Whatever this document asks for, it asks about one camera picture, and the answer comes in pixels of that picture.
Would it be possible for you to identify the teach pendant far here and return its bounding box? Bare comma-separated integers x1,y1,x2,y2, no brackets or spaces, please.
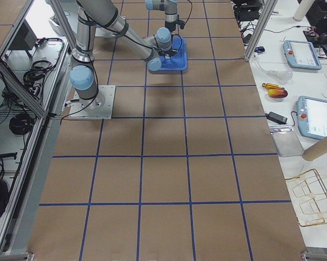
282,40,322,71

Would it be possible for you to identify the cardboard tube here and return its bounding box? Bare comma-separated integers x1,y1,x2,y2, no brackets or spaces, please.
302,136,327,161

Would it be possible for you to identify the blue plastic tray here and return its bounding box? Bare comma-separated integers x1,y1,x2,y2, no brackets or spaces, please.
148,35,187,74

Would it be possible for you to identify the wire rack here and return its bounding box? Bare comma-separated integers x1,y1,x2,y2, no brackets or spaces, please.
285,169,327,227

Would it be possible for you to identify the black power adapter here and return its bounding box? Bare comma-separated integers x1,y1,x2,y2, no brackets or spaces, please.
265,111,287,125

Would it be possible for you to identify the aluminium frame post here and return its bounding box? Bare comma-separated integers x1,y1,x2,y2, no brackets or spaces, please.
244,0,277,61

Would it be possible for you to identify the clear plastic container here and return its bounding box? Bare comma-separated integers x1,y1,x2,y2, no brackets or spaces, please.
272,131,304,157

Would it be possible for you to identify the teach pendant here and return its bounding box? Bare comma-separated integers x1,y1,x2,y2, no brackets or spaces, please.
282,40,322,71
297,96,327,140

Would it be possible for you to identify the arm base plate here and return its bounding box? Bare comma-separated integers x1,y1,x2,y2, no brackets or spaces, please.
68,85,116,120

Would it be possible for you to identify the brass cylinder tool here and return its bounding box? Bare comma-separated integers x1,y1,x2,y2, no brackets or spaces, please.
262,83,281,90

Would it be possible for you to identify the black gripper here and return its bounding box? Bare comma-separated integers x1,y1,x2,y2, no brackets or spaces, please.
165,19,184,34
159,46,179,59

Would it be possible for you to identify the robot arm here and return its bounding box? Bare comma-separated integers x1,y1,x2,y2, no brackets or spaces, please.
145,0,186,36
72,1,180,116

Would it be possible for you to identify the teach pendant near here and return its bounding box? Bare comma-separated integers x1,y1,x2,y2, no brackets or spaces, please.
297,96,327,140

